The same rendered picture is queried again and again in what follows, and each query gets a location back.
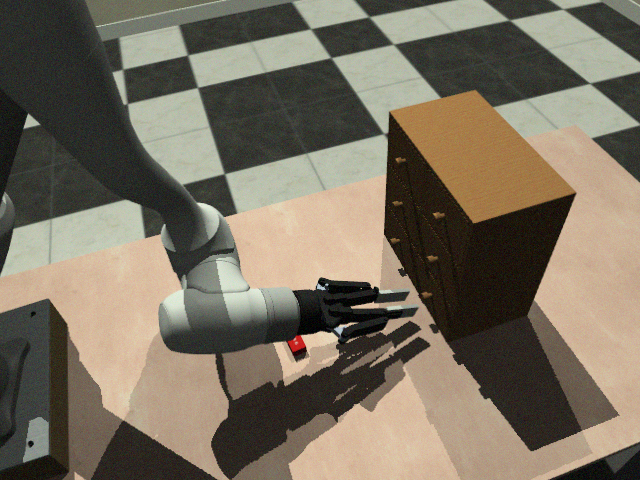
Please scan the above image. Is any brown wooden chest of drawers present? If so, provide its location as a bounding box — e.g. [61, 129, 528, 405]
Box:
[384, 90, 577, 343]

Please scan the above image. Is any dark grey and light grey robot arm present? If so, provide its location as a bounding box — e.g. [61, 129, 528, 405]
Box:
[0, 0, 301, 441]

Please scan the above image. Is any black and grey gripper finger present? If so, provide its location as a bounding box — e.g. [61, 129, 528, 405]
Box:
[326, 304, 419, 344]
[315, 277, 410, 307]

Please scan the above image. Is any small red block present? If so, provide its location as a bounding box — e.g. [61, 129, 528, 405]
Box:
[286, 336, 307, 357]

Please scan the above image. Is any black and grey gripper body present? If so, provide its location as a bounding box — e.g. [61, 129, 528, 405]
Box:
[293, 289, 346, 336]

